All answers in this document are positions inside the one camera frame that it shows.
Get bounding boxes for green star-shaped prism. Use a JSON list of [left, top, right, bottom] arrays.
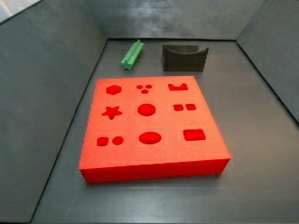
[[121, 40, 145, 70]]

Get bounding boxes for black curved fixture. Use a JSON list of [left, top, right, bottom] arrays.
[[163, 45, 210, 72]]

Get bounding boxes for red shape-sorting block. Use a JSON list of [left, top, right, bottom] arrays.
[[79, 76, 231, 184]]

